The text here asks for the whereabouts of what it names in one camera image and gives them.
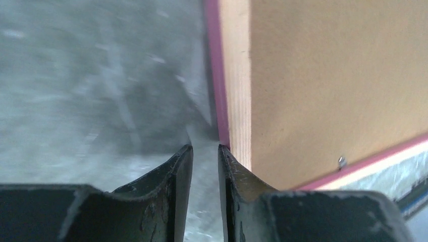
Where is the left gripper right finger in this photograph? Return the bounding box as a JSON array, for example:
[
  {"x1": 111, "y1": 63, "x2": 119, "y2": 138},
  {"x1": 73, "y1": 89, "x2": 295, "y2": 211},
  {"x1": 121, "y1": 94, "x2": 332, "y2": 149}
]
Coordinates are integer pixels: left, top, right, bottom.
[{"x1": 218, "y1": 145, "x2": 413, "y2": 241}]

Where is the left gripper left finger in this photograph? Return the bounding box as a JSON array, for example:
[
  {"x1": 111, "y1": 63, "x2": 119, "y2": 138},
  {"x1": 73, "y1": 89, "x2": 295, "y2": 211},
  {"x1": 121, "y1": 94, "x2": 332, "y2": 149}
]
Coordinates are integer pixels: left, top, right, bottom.
[{"x1": 1, "y1": 145, "x2": 193, "y2": 241}]

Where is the pink picture frame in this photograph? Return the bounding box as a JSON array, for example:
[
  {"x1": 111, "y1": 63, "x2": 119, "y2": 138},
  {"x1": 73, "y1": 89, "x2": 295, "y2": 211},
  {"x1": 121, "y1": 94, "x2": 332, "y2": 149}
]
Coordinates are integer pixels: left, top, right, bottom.
[{"x1": 207, "y1": 1, "x2": 427, "y2": 190}]

